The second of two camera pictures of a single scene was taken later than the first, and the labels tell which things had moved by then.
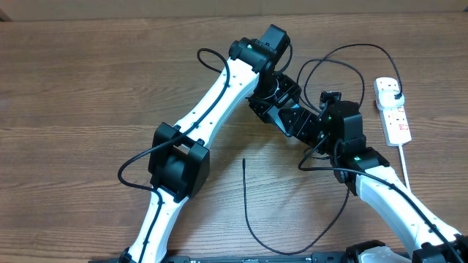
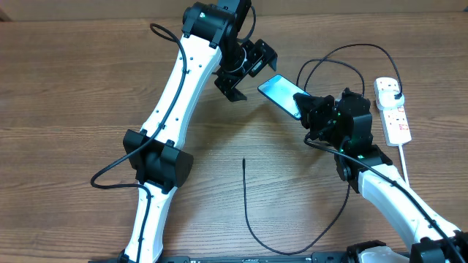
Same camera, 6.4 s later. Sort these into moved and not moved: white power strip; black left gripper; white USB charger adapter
Moved: black left gripper
Not moved: white USB charger adapter; white power strip
